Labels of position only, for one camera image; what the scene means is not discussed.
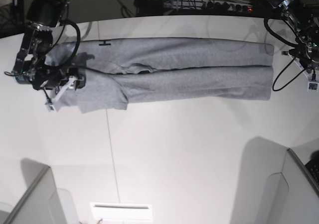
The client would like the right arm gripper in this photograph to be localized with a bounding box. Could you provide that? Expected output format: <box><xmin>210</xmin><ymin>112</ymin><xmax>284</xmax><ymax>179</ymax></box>
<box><xmin>32</xmin><ymin>67</ymin><xmax>86</xmax><ymax>90</ymax></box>

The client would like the grey T-shirt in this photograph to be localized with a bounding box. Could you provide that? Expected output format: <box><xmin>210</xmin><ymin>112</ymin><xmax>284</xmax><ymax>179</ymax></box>
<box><xmin>59</xmin><ymin>37</ymin><xmax>274</xmax><ymax>113</ymax></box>

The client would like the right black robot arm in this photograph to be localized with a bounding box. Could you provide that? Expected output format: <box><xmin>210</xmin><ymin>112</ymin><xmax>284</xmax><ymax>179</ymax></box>
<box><xmin>6</xmin><ymin>0</ymin><xmax>85</xmax><ymax>90</ymax></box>

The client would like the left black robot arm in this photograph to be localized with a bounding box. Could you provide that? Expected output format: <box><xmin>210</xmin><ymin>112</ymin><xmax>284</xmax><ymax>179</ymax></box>
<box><xmin>264</xmin><ymin>0</ymin><xmax>319</xmax><ymax>68</ymax></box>

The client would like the left grey partition panel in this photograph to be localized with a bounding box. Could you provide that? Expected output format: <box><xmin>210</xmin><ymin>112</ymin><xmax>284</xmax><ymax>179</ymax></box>
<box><xmin>4</xmin><ymin>165</ymin><xmax>67</xmax><ymax>224</ymax></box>

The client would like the black keyboard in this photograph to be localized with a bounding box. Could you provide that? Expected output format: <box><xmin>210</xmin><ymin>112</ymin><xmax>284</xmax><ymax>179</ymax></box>
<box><xmin>306</xmin><ymin>159</ymin><xmax>319</xmax><ymax>184</ymax></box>

